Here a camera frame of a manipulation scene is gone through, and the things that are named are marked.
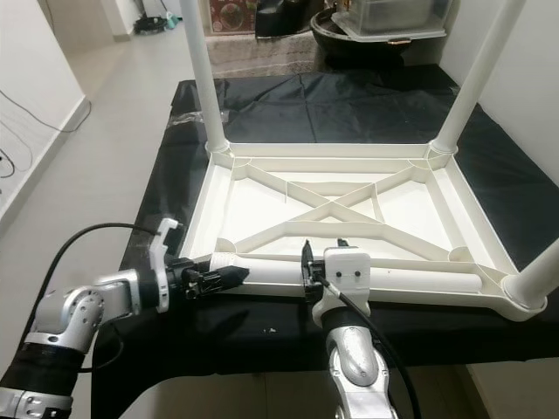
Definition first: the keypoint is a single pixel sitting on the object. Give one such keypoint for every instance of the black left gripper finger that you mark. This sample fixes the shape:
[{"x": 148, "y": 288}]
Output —
[
  {"x": 225, "y": 271},
  {"x": 223, "y": 284}
]

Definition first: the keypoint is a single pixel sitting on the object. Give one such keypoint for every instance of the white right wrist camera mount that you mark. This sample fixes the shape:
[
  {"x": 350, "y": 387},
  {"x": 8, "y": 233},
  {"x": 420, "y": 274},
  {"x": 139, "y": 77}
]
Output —
[{"x": 345, "y": 275}]

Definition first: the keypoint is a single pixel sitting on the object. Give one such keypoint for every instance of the black tablecloth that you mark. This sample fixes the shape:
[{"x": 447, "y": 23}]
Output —
[{"x": 341, "y": 105}]

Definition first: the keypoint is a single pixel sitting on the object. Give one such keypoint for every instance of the clear plastic bag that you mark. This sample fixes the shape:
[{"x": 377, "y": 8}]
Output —
[{"x": 190, "y": 120}]

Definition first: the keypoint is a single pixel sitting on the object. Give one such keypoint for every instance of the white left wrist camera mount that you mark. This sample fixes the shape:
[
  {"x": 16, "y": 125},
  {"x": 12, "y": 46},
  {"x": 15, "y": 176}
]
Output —
[{"x": 168, "y": 262}]

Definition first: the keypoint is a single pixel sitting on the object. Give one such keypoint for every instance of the black plastic bag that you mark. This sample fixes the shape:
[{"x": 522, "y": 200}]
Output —
[{"x": 279, "y": 17}]

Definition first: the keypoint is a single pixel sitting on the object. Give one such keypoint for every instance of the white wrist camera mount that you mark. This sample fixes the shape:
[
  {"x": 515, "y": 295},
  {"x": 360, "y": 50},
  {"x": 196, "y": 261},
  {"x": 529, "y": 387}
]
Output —
[
  {"x": 345, "y": 275},
  {"x": 168, "y": 262}
]

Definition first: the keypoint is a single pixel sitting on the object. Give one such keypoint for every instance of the black basin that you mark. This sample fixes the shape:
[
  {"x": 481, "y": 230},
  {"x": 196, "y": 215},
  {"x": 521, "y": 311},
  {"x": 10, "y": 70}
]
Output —
[{"x": 358, "y": 51}]

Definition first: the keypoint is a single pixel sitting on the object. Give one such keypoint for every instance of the white plastic table top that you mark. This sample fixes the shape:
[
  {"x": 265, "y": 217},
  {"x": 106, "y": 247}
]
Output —
[{"x": 253, "y": 205}]

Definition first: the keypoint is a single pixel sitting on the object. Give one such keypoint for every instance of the clear plastic storage box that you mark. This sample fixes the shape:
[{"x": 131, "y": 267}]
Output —
[{"x": 397, "y": 16}]

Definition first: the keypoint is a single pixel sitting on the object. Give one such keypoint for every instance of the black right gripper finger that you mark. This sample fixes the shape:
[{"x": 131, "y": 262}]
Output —
[
  {"x": 341, "y": 244},
  {"x": 307, "y": 262}
]

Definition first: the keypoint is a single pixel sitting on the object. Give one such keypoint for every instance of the stone ledge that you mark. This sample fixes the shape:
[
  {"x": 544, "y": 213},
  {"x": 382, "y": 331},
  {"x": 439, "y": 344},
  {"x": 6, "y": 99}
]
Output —
[{"x": 262, "y": 54}]

